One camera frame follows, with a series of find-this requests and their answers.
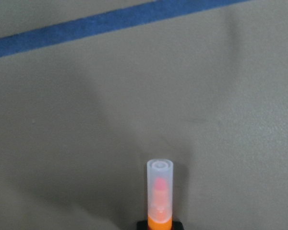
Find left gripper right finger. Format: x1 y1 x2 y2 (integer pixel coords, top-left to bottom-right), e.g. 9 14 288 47
171 221 184 230

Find orange highlighter pen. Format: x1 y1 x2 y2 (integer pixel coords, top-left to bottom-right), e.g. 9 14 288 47
146 159 173 230

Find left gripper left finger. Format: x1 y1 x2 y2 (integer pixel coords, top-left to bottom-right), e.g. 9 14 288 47
136 220 149 230

